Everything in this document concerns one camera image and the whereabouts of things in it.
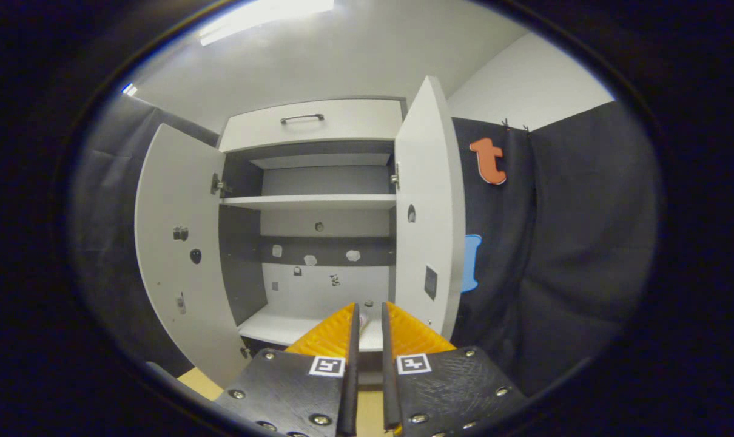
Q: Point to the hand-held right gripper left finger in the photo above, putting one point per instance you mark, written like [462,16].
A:
[350,388]

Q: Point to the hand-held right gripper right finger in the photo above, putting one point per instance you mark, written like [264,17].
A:
[390,388]

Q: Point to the white shoe cabinet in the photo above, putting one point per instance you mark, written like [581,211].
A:
[324,285]

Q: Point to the white shoe cabinet door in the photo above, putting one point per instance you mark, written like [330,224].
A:
[173,182]
[430,170]

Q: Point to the metal door hinge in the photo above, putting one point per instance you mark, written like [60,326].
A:
[395,179]
[216,185]

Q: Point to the white cabinet drawer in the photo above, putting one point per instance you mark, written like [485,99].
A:
[355,124]

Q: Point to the black backdrop cloth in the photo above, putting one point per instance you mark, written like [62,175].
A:
[106,212]
[573,243]

